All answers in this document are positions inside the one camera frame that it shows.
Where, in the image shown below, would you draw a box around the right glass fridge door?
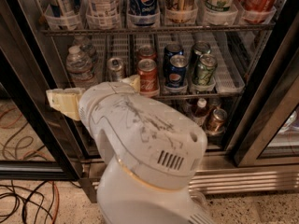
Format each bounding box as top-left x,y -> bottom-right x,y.
231,4 -> 299,167

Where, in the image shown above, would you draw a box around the clear labelled bottle top shelf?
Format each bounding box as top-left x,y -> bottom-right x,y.
87,0 -> 120,29

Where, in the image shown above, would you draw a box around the clear plastic bag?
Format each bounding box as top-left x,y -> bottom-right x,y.
190,190 -> 207,210

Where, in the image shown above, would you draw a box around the leftmost bottle top shelf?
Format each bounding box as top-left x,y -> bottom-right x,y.
45,0 -> 82,31

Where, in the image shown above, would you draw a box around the blue pepsi can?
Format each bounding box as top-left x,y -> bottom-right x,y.
165,55 -> 187,88
163,42 -> 184,77

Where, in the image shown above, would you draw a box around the empty clear shelf tray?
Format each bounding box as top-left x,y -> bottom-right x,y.
201,32 -> 245,94

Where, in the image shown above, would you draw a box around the silver soda can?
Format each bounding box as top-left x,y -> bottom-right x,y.
107,57 -> 126,82

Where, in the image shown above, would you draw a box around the clear water bottle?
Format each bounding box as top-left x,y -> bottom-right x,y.
73,35 -> 98,63
66,46 -> 97,89

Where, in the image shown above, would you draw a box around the brown can bottom shelf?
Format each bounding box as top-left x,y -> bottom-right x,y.
206,108 -> 227,132

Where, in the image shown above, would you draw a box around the stainless steel fridge base grille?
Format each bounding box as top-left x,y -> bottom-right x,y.
78,152 -> 299,203

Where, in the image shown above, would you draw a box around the front green soda can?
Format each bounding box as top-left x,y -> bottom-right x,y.
192,54 -> 218,86

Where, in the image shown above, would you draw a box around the rear red Coca-Cola can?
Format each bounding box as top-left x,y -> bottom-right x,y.
137,44 -> 157,61

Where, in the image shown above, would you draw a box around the red coca-cola can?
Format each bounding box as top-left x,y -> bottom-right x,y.
137,44 -> 157,61
137,59 -> 158,92

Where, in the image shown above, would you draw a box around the green soda can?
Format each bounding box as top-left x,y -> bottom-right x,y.
189,41 -> 211,72
192,54 -> 218,86

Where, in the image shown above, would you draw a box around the dark soda bottle top shelf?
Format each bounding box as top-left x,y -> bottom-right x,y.
165,0 -> 194,23

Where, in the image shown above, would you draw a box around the black floor cables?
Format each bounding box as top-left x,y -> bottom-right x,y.
0,180 -> 82,224

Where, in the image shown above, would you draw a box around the large Pepsi bottle top shelf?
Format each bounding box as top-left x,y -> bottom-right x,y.
129,0 -> 157,26

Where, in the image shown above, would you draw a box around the left glass fridge door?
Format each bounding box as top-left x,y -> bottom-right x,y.
0,0 -> 83,180

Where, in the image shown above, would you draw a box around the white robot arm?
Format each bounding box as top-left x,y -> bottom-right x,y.
46,82 -> 214,224

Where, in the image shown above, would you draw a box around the amber tea bottle bottom shelf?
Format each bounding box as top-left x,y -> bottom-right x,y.
188,98 -> 208,126

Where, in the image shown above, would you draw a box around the front blue Pepsi can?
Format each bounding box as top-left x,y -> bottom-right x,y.
165,55 -> 187,88

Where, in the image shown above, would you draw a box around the rear blue Pepsi can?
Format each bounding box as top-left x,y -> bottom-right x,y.
163,42 -> 184,77

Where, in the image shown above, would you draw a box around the orange floor cable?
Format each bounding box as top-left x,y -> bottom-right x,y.
48,180 -> 61,224

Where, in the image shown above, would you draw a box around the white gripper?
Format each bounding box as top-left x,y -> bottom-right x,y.
46,74 -> 148,135

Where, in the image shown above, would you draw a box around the glass fridge door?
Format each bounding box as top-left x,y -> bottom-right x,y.
231,4 -> 299,167
0,0 -> 83,180

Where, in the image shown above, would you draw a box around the front red Coca-Cola can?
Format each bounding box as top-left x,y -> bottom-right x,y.
137,59 -> 158,92

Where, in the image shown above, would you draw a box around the rear green soda can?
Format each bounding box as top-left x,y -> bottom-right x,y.
189,41 -> 211,72

